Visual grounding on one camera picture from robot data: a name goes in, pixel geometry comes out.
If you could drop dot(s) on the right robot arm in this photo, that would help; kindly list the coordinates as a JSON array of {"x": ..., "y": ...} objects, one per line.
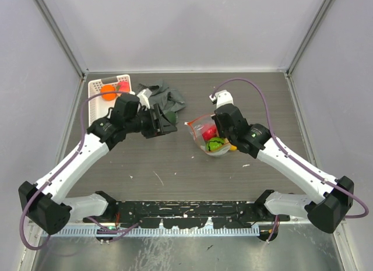
[{"x": 326, "y": 199}]

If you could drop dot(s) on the white slotted cable duct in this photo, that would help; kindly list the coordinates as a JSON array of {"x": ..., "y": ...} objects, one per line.
[{"x": 207, "y": 231}]

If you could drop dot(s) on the green striped melon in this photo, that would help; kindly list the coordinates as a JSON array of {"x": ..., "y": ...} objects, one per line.
[{"x": 214, "y": 144}]

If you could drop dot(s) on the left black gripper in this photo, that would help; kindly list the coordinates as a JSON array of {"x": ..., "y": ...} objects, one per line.
[{"x": 165, "y": 126}]

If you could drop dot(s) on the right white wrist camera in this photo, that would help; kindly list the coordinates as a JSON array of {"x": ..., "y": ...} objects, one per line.
[{"x": 221, "y": 98}]

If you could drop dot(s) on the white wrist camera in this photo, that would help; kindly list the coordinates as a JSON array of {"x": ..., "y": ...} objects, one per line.
[
  {"x": 221, "y": 98},
  {"x": 143, "y": 96}
]

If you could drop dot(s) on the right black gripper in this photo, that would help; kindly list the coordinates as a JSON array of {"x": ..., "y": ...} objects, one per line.
[{"x": 218, "y": 123}]

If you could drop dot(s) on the dark green avocado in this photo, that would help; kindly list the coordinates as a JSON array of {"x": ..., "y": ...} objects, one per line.
[{"x": 171, "y": 117}]

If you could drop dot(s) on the red apple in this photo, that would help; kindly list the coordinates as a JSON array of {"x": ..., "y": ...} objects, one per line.
[{"x": 209, "y": 131}]

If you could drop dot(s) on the grey crumpled cloth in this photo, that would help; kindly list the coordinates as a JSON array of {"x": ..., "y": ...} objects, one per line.
[{"x": 162, "y": 94}]

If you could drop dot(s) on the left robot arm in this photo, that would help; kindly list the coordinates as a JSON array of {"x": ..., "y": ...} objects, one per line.
[{"x": 45, "y": 202}]

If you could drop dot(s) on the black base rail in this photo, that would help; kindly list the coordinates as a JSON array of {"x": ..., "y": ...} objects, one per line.
[{"x": 186, "y": 215}]

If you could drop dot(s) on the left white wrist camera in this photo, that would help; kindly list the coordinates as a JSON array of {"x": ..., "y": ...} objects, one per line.
[{"x": 143, "y": 96}]

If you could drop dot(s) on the peach fruit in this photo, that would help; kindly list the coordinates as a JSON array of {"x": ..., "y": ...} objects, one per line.
[{"x": 123, "y": 87}]

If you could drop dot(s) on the clear zip top bag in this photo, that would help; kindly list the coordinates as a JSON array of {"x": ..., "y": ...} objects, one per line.
[{"x": 195, "y": 126}]

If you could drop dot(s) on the orange fruit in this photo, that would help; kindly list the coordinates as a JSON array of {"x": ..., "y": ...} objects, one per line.
[{"x": 108, "y": 92}]

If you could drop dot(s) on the white perforated plastic basket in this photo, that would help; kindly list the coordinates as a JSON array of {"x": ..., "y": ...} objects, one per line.
[{"x": 98, "y": 107}]

